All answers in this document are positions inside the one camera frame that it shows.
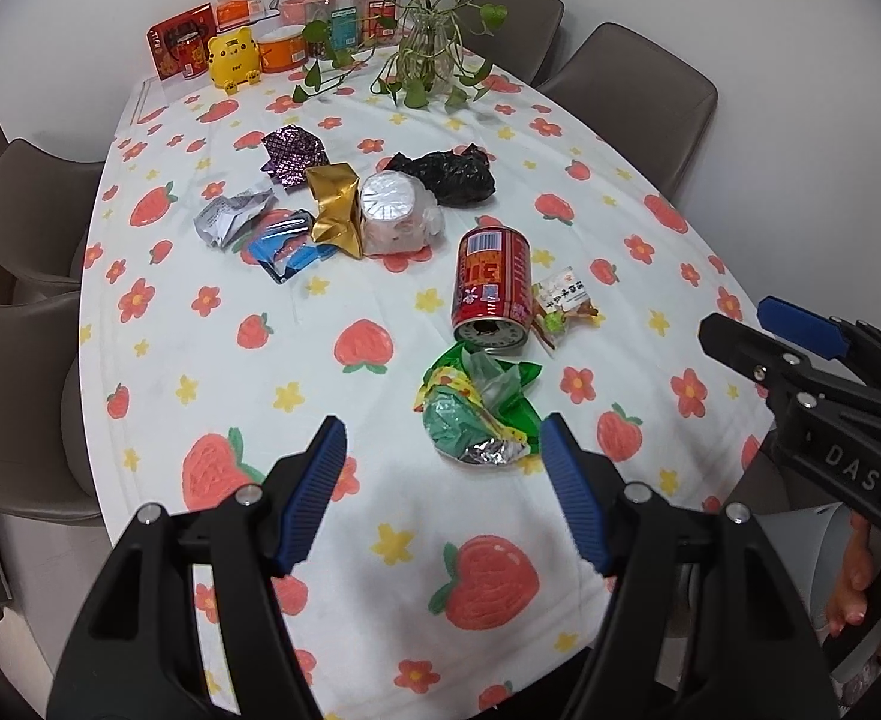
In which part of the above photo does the glass vase with green plant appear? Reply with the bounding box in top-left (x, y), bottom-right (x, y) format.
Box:
top-left (292, 0), bottom-right (535, 115)

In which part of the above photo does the yellow bear toy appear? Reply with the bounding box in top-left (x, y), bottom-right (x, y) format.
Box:
top-left (206, 26), bottom-right (263, 93)

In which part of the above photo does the red drink can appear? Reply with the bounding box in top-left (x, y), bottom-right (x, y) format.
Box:
top-left (451, 225), bottom-right (533, 355)

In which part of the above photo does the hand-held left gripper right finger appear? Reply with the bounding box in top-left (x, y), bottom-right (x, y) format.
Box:
top-left (539, 412), bottom-right (838, 720)

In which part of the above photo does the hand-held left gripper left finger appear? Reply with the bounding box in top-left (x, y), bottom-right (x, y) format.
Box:
top-left (46, 415), bottom-right (348, 720)

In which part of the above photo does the orange round tin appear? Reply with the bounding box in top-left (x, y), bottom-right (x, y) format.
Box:
top-left (254, 26), bottom-right (310, 76)

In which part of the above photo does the red gift box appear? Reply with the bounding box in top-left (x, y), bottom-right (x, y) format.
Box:
top-left (146, 4), bottom-right (220, 83)

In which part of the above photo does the blue torn wrapper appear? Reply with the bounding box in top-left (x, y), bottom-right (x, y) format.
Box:
top-left (245, 208), bottom-right (336, 286)

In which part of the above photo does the small white snack wrapper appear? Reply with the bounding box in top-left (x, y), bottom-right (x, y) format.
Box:
top-left (531, 266), bottom-right (602, 352)

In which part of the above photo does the gold foil wrapper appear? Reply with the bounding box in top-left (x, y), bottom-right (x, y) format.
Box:
top-left (305, 163), bottom-right (366, 262)

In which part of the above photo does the green snack bag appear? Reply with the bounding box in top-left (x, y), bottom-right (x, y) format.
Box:
top-left (419, 341), bottom-right (545, 468)

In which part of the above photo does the clear jar with gold lid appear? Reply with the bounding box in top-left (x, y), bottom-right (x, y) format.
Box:
top-left (305, 0), bottom-right (357, 61)
top-left (351, 0), bottom-right (400, 46)

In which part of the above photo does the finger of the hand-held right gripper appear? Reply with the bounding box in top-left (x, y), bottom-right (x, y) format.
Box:
top-left (698, 313), bottom-right (881, 428)
top-left (757, 296), bottom-right (881, 391)

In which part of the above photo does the strawberry print tablecloth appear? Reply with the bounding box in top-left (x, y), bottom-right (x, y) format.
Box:
top-left (76, 64), bottom-right (775, 720)

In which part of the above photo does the black plastic bag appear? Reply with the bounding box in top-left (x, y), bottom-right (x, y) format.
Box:
top-left (384, 144), bottom-right (497, 207)

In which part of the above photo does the white cup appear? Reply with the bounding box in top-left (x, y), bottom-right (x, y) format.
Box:
top-left (357, 171), bottom-right (447, 257)

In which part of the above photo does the purple foil wrapper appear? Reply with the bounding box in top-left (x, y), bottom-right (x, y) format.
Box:
top-left (260, 127), bottom-right (330, 188)

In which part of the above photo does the orange box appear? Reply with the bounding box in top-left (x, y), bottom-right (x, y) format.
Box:
top-left (214, 0), bottom-right (269, 27)

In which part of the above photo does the silver wrapper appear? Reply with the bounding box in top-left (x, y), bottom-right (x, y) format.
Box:
top-left (194, 184), bottom-right (276, 250)

